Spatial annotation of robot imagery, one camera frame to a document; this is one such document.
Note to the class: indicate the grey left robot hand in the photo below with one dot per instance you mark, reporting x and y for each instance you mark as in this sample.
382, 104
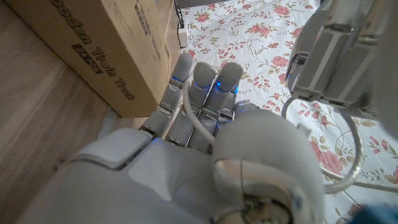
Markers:
335, 62

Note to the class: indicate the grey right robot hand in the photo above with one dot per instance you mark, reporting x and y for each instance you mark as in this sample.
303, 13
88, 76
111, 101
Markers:
155, 180

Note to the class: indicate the brown cardboard package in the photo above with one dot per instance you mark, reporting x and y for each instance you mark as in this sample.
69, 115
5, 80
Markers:
109, 46

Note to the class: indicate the floral backdrop cloth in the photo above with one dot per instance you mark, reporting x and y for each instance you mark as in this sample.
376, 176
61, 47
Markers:
264, 31

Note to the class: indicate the white power strip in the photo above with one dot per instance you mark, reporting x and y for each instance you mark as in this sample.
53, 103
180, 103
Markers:
183, 35

